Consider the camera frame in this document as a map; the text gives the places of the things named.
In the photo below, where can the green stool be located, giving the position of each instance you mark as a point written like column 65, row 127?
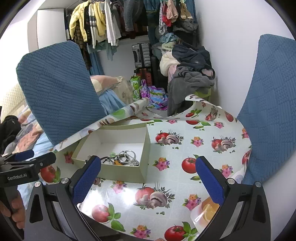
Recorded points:
column 204, row 94

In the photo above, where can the pile of dark clothes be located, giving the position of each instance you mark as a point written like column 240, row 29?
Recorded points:
column 194, row 72

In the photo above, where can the fruit print vinyl tablecloth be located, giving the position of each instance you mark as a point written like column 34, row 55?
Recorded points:
column 173, row 203

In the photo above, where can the left blue quilted chair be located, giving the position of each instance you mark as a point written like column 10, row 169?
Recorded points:
column 58, row 90

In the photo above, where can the green snack bag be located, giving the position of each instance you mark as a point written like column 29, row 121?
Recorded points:
column 135, row 83

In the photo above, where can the white hanging shirt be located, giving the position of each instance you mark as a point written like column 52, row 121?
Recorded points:
column 112, row 29

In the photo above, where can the beige floral cushion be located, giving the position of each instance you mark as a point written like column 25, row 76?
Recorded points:
column 123, row 90

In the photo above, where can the white cabinet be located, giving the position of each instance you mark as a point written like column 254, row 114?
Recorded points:
column 46, row 27

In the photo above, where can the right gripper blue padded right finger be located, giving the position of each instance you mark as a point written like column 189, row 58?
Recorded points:
column 223, row 192

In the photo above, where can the striped hanging sweater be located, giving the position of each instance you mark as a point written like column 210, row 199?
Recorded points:
column 92, row 25

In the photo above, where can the person's left hand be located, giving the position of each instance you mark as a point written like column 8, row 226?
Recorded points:
column 19, row 215

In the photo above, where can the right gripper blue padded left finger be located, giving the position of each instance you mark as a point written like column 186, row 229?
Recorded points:
column 73, row 192

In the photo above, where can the hanging underwear rack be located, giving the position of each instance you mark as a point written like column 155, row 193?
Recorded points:
column 175, row 16

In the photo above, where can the right blue quilted chair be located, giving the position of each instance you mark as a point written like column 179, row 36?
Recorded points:
column 268, row 112

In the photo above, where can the purple floral cloth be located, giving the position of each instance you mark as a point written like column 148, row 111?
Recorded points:
column 158, row 98

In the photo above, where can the pink beige pillow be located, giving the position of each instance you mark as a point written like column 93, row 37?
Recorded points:
column 101, row 83

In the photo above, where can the blue quilted chair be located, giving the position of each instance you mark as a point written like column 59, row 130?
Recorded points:
column 268, row 112
column 58, row 90

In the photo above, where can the light blue folded cloth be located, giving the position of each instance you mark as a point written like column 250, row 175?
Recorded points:
column 110, row 101

